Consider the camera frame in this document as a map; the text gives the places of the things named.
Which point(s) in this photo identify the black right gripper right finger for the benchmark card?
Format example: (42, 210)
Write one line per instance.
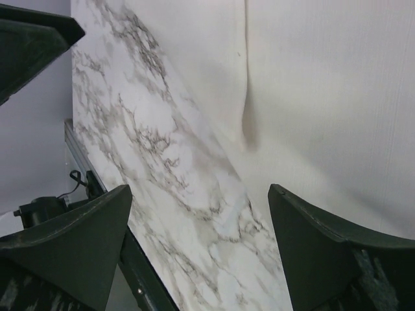
(333, 264)

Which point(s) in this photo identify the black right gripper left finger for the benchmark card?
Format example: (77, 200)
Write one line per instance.
(77, 251)

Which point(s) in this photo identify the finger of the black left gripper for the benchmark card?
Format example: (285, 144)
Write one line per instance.
(30, 41)

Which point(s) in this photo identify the white cloth napkin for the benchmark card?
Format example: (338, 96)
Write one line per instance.
(317, 96)

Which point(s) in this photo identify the aluminium frame rail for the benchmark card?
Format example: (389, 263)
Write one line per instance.
(78, 155)

